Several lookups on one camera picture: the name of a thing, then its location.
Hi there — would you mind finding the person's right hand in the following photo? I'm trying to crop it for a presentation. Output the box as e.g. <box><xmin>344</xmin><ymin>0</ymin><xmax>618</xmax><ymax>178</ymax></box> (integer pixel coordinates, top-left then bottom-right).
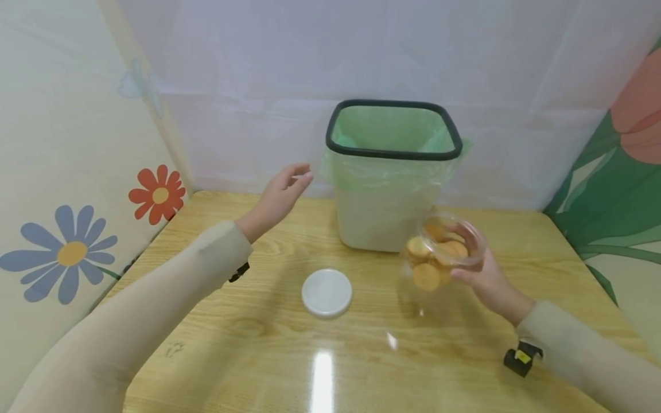
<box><xmin>450</xmin><ymin>225</ymin><xmax>536</xmax><ymax>328</ymax></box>

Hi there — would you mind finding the person's left hand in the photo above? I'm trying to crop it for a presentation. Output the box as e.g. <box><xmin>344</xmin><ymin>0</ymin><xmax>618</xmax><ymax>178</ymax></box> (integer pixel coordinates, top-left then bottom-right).
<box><xmin>235</xmin><ymin>163</ymin><xmax>314</xmax><ymax>244</ymax></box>

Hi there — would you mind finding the clear plastic jar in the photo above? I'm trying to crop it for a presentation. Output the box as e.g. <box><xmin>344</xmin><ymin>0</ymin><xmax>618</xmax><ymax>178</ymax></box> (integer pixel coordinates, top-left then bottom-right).
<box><xmin>399</xmin><ymin>211</ymin><xmax>489</xmax><ymax>320</ymax></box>

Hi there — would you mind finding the person's right forearm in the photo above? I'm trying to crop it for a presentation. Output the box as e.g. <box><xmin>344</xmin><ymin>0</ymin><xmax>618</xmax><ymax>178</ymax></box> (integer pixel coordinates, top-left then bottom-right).
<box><xmin>515</xmin><ymin>300</ymin><xmax>661</xmax><ymax>413</ymax></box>

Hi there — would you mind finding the person's left forearm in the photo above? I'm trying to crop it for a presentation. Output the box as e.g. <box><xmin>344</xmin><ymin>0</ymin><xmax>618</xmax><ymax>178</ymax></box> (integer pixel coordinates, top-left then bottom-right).
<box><xmin>6</xmin><ymin>221</ymin><xmax>254</xmax><ymax>413</ymax></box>

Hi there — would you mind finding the green plastic bin bag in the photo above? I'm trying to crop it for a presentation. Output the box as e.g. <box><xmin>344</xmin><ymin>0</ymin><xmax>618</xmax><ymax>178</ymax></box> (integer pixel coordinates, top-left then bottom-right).
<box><xmin>319</xmin><ymin>106</ymin><xmax>474</xmax><ymax>193</ymax></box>

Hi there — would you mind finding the white bin with black rim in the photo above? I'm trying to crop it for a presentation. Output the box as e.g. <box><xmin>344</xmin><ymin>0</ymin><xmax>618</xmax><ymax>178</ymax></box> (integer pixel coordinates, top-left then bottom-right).
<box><xmin>325</xmin><ymin>99</ymin><xmax>464</xmax><ymax>253</ymax></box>

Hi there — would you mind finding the white round lid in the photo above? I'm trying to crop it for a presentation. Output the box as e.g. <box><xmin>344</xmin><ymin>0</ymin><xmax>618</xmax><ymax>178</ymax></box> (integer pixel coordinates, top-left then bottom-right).
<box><xmin>301</xmin><ymin>268</ymin><xmax>353</xmax><ymax>320</ymax></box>

